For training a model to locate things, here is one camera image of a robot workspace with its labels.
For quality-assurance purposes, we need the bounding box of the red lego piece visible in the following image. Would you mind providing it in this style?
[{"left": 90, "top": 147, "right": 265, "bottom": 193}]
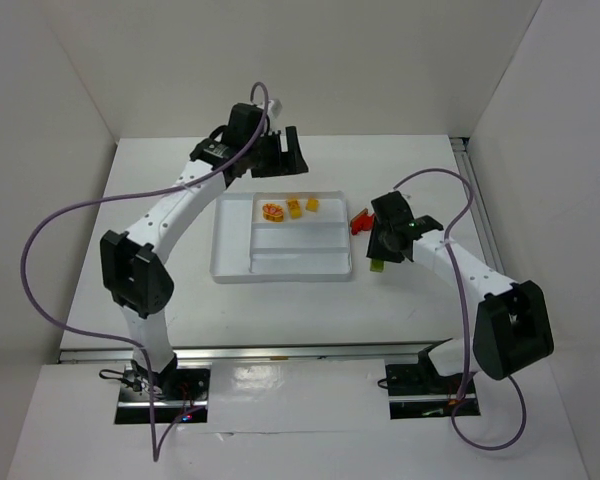
[{"left": 349, "top": 208, "right": 375, "bottom": 236}]

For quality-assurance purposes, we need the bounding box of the green yellow lego stack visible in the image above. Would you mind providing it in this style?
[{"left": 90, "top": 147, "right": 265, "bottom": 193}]
[{"left": 370, "top": 259, "right": 385, "bottom": 273}]

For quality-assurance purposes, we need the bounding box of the yellow long lego brick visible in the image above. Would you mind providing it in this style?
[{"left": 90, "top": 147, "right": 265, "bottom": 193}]
[{"left": 286, "top": 198, "right": 303, "bottom": 220}]

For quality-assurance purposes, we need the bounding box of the small yellow lego brick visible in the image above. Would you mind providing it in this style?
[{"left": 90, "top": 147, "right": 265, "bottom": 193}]
[{"left": 305, "top": 198, "right": 320, "bottom": 213}]

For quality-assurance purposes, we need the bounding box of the round orange lego piece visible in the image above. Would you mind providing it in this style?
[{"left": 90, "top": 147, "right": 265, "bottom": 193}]
[{"left": 262, "top": 203, "right": 285, "bottom": 223}]

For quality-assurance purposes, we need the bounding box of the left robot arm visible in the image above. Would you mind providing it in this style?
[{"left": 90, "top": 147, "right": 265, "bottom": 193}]
[{"left": 100, "top": 100, "right": 308, "bottom": 392}]

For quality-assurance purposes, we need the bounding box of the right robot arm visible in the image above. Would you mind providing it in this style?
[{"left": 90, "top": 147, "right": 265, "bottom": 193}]
[{"left": 367, "top": 191, "right": 554, "bottom": 380}]

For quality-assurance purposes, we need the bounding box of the white divided tray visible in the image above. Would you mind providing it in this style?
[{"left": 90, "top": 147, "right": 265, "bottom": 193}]
[{"left": 210, "top": 191, "right": 352, "bottom": 284}]

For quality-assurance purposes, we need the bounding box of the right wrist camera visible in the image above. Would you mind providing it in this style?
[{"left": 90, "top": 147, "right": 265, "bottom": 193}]
[{"left": 392, "top": 189, "right": 412, "bottom": 200}]

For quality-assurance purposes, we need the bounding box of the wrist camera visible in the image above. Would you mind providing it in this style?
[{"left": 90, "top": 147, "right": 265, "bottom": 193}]
[
  {"left": 392, "top": 189, "right": 412, "bottom": 200},
  {"left": 267, "top": 98, "right": 282, "bottom": 119}
]

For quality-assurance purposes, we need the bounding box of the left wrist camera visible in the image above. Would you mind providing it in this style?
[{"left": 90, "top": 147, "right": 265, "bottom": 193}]
[{"left": 267, "top": 98, "right": 282, "bottom": 119}]

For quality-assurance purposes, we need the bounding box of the aluminium side rail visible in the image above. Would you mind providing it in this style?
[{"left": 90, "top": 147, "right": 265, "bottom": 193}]
[{"left": 449, "top": 137, "right": 506, "bottom": 274}]

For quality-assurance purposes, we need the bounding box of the aluminium front rail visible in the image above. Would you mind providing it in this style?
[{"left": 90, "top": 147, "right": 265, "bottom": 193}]
[{"left": 57, "top": 339, "right": 486, "bottom": 366}]

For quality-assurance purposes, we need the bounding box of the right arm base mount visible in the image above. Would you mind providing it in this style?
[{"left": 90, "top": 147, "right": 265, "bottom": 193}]
[{"left": 376, "top": 364, "right": 462, "bottom": 420}]

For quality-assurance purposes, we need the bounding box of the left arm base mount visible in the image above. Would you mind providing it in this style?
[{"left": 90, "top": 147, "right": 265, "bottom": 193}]
[{"left": 98, "top": 364, "right": 211, "bottom": 425}]

